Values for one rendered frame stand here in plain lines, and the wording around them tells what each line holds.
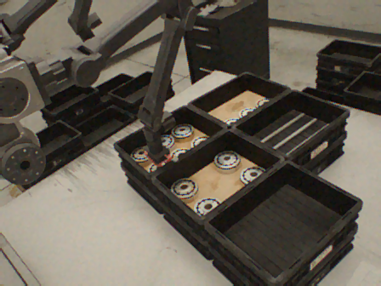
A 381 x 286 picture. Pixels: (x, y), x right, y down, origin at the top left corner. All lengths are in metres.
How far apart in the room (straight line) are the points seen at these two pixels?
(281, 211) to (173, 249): 0.41
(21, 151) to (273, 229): 0.84
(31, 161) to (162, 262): 0.57
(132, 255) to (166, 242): 0.13
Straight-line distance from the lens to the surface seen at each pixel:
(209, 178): 1.41
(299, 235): 1.22
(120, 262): 1.40
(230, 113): 1.76
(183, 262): 1.34
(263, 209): 1.28
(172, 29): 1.17
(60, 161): 2.36
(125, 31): 1.03
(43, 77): 0.92
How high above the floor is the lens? 1.78
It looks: 37 degrees down
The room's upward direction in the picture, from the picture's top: 11 degrees counter-clockwise
